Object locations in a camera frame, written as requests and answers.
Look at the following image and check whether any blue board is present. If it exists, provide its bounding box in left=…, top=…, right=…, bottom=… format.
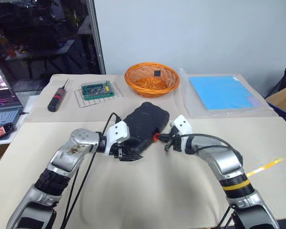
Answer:
left=188, top=75, right=263, bottom=111

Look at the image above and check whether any cardboard box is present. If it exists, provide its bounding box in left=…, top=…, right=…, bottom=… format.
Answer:
left=265, top=82, right=286, bottom=132

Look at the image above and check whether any black red precision screwdriver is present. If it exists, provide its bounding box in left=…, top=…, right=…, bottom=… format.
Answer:
left=47, top=78, right=70, bottom=113

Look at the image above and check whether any metal frame post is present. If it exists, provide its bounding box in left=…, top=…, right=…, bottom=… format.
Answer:
left=87, top=0, right=107, bottom=75

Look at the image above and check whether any clear plastic bag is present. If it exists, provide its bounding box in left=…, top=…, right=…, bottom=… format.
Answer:
left=179, top=67, right=277, bottom=119

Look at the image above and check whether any orange woven basket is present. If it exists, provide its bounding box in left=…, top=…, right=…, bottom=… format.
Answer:
left=124, top=62, right=181, bottom=98

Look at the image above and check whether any beige table mat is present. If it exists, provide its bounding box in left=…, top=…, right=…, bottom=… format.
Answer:
left=0, top=116, right=286, bottom=229
left=26, top=73, right=281, bottom=124

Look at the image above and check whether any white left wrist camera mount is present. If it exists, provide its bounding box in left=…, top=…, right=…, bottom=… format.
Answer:
left=104, top=120, right=130, bottom=156

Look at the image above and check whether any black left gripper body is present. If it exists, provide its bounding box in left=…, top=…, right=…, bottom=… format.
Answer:
left=109, top=142, right=125, bottom=161

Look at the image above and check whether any black smartphone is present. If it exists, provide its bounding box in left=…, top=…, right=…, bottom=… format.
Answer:
left=0, top=122, right=15, bottom=142

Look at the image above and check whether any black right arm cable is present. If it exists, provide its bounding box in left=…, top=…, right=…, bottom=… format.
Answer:
left=178, top=134, right=244, bottom=166

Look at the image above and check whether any green screwdriver bit case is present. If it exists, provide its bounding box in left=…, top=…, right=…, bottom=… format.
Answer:
left=82, top=81, right=115, bottom=101

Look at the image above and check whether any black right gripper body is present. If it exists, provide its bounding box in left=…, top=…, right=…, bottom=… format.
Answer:
left=167, top=127, right=182, bottom=152

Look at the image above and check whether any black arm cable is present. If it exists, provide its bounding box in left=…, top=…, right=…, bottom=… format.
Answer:
left=61, top=112, right=122, bottom=229
left=178, top=134, right=244, bottom=166

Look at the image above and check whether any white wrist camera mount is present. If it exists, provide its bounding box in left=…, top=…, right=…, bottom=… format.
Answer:
left=169, top=114, right=194, bottom=155
left=104, top=120, right=130, bottom=156

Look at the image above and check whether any open laptop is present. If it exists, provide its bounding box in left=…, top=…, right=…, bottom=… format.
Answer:
left=0, top=68, right=25, bottom=127

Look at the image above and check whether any black hard case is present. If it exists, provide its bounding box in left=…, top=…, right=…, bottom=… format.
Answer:
left=120, top=101, right=171, bottom=156

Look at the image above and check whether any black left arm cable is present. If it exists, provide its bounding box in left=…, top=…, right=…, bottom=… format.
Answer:
left=61, top=112, right=122, bottom=229

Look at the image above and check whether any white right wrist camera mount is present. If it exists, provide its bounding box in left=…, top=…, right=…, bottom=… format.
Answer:
left=169, top=114, right=194, bottom=155

